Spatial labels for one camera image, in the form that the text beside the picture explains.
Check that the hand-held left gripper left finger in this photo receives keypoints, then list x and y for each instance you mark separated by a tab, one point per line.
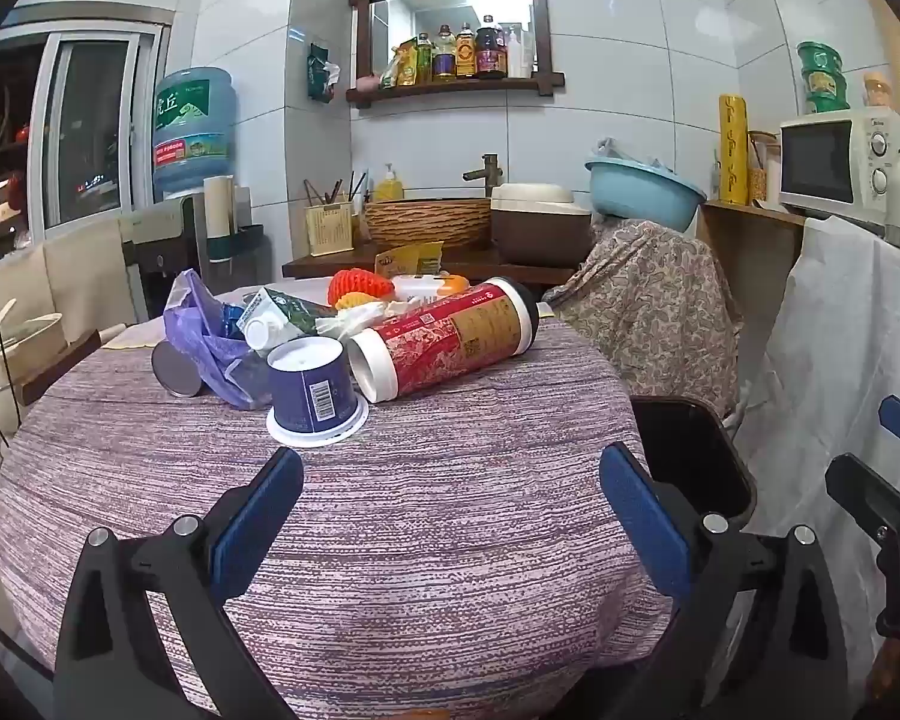
259	517

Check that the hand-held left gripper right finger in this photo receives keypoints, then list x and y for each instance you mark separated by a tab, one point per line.
645	525

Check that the dark plastic trash bin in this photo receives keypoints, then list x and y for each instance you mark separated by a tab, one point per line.
690	457

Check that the blue foil snack packet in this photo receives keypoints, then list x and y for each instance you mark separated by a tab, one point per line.
231	322

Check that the purple plastic bag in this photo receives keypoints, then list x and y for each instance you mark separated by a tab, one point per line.
195	322

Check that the orange foam fruit net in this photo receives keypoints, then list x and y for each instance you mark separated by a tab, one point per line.
360	285

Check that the white orange snack packet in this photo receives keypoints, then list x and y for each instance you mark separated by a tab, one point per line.
420	286

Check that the yellow snack packet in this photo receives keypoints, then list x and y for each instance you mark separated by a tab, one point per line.
401	261

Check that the white plastic sheet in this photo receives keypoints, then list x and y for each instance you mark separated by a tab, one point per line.
832	330

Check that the purple striped tablecloth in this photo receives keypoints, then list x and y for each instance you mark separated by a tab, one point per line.
420	540

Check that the yellow cylindrical snack can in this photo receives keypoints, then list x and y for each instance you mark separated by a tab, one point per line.
176	371

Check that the green milk carton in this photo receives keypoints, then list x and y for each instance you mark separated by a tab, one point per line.
285	307

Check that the white crumpled tissue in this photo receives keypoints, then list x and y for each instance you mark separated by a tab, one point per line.
352	322

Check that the floral patterned cloth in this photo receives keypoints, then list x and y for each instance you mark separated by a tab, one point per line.
660	300

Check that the wooden side cabinet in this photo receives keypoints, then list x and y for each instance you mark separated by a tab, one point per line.
750	255

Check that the red cylindrical canister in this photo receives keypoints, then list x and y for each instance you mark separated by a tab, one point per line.
435	345

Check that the dark wooden board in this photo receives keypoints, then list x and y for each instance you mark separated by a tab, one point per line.
52	375

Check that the dark wooden counter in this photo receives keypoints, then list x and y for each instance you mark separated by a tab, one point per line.
322	266

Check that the dark green roll holder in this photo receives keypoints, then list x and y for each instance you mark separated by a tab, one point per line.
247	244

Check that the white microwave oven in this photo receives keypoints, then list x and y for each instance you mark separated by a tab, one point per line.
817	161

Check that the cream round container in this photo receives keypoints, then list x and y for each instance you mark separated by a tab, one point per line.
22	349

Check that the glass jar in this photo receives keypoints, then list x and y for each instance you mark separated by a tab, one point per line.
763	172

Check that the grey water dispenser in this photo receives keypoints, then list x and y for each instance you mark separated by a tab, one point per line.
157	240

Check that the cream utensil holder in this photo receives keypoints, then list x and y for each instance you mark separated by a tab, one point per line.
328	229

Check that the beige upholstered bench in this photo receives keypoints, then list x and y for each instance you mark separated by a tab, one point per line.
82	270

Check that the brown appliance with white lid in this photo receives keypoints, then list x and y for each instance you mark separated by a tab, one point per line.
532	232

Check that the white paper roll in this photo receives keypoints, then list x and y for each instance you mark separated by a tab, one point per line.
217	202

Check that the yellow tall tube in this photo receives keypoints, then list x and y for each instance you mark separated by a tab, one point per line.
733	150

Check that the light blue plastic basin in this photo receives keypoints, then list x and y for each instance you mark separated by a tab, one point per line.
637	195

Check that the green instant noodle bowl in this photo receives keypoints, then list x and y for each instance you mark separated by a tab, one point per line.
827	103
825	81
820	55

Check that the bundle of dark chopsticks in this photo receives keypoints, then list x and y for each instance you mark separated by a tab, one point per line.
334	191

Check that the beige jar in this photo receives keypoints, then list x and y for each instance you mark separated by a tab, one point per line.
877	92

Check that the wicker basket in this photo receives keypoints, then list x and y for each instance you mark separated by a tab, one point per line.
427	221

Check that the yellow soap bottle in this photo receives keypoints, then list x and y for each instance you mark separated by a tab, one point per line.
388	186

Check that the grey plastic bag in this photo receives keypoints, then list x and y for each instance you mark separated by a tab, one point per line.
622	154

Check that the brass faucet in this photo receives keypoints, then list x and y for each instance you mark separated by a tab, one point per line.
489	172

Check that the blue water jug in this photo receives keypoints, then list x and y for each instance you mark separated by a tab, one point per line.
193	127

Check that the sliding window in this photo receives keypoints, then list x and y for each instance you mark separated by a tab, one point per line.
82	127

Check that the dark wooden mirror shelf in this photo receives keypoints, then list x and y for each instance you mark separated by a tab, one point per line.
450	88

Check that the yellow seasoning pouch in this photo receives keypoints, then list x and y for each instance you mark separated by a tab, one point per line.
406	67

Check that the green sauce bottle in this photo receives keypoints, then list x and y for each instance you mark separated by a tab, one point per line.
424	60

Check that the white slim bottle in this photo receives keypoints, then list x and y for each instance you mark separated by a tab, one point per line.
519	52

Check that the yellow oil bottle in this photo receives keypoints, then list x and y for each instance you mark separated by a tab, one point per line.
444	56

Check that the dark sauce bottle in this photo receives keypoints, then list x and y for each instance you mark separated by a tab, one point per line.
490	52

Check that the amber sauce bottle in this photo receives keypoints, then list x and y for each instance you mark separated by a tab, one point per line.
466	52

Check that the green wall packet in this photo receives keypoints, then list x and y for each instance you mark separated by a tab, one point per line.
319	71

